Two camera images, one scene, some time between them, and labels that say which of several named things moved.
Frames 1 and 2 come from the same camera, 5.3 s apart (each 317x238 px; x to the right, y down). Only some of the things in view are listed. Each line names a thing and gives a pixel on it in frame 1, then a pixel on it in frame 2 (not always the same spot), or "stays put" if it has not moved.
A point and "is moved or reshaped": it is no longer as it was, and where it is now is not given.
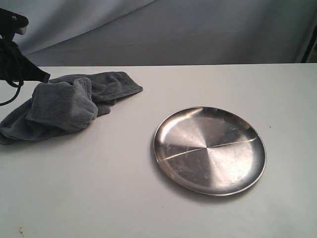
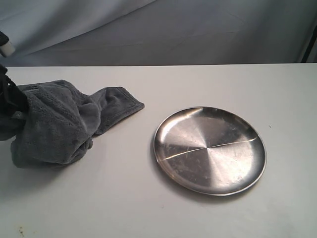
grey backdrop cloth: (63, 32) stays put
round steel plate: (211, 150) stays put
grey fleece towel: (66, 103) is moved or reshaped
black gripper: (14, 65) to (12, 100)
